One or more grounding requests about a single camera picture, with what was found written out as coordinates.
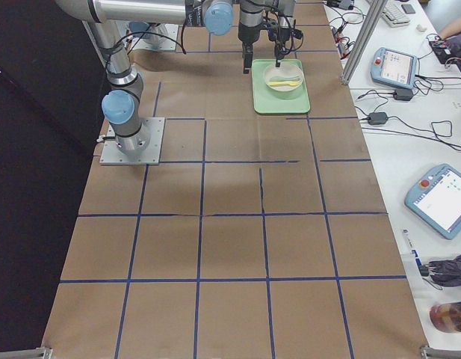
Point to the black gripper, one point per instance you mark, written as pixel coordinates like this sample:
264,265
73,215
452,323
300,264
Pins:
247,34

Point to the yellow plastic fork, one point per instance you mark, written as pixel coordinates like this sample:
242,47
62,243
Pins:
284,83

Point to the white round plate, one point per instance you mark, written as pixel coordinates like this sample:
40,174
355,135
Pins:
285,70

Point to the teal plastic spoon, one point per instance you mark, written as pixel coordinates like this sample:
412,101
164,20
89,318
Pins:
274,80

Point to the light green tray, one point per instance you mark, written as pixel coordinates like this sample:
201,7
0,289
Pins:
264,103

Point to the far teach pendant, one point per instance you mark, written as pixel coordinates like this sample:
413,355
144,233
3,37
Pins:
393,68

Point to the teach pendant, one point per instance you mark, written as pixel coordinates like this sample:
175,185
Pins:
436,199
393,68

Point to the black power adapter near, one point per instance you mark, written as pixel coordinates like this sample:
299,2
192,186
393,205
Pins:
377,118

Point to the black power adapter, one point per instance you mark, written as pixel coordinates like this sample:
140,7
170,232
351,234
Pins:
377,118
403,94

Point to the white keyboard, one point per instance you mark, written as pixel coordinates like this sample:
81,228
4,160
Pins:
394,16

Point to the black power adapter far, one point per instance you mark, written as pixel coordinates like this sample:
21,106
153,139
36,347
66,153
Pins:
403,94

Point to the near teach pendant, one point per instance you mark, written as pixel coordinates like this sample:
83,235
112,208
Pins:
436,199

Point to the aluminium frame post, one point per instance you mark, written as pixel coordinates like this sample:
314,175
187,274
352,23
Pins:
368,26

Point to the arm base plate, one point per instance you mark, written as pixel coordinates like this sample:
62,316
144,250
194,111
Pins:
154,36
144,148

